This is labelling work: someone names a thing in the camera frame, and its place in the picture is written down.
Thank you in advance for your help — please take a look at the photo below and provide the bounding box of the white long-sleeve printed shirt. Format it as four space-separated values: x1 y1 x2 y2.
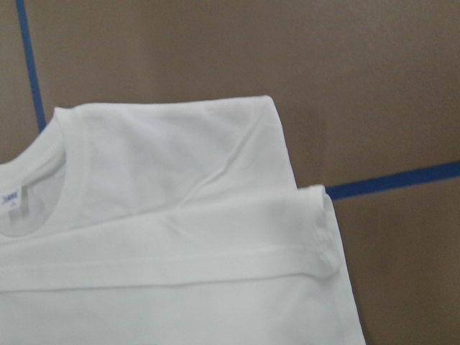
1 96 364 344

